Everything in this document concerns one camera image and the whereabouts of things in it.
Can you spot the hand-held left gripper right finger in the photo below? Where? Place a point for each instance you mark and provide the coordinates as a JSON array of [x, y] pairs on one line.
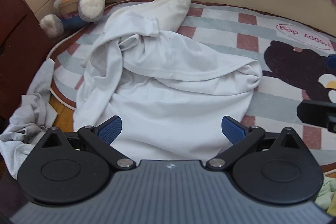
[[232, 130]]

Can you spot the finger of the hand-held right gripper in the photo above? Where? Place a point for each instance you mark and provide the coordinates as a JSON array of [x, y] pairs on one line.
[[332, 61], [315, 112]]

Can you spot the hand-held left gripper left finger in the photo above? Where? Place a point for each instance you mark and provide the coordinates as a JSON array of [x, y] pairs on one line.
[[111, 129]]

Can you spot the white shirt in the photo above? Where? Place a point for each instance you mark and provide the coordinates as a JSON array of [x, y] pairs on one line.
[[170, 98]]

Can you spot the light green garment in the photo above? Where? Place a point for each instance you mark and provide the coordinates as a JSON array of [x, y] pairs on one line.
[[326, 192]]

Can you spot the grey garment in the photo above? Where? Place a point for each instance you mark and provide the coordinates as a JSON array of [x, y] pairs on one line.
[[31, 113]]

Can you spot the checked rug with dog print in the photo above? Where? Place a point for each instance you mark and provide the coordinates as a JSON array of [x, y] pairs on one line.
[[223, 27]]

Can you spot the cream folded garment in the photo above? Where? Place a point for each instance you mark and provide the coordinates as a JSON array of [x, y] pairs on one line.
[[176, 6]]

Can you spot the dark wooden wardrobe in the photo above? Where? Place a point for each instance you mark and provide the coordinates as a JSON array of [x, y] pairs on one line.
[[15, 29]]

